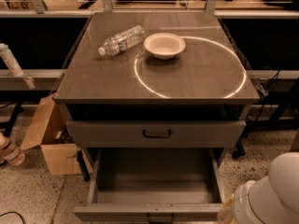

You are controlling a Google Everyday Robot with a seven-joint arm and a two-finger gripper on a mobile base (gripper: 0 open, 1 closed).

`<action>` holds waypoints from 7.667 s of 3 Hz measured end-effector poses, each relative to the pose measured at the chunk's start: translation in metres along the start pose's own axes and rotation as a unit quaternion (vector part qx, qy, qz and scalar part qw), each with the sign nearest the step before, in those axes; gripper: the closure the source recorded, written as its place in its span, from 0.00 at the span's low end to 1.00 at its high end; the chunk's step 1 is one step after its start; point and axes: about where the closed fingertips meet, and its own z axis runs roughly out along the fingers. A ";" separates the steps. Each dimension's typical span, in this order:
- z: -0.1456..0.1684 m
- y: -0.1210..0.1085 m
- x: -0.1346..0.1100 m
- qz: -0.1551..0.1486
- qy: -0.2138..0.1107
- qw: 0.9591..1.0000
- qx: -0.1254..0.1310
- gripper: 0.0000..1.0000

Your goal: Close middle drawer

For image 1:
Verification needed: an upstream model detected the grey drawer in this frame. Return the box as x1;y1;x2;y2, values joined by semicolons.
74;148;224;224
66;120;246;148

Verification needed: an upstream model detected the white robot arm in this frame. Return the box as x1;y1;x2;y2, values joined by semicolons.
217;152;299;224

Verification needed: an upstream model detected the grey top drawer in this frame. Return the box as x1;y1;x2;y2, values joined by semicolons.
66;120;246;148

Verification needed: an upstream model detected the grey drawer cabinet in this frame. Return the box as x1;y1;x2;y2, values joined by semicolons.
52;10;262;185

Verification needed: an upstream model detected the black cabinet caster wheel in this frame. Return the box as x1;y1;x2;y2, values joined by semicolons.
232;140;246;159

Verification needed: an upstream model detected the white paper bowl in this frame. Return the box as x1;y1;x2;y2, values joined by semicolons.
144;33;186;60

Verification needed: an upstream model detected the cardboard box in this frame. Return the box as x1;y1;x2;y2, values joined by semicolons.
21;95;81;175

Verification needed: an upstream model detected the clear plastic water bottle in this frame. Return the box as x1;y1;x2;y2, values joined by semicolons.
98;25;146;56

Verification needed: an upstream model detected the bottle at left edge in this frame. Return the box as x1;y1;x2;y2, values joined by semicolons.
0;133;25;166

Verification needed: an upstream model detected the white tube at left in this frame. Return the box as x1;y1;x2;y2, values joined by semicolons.
0;43;36;90

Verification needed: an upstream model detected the black floor cable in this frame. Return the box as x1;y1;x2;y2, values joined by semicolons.
0;211;27;224

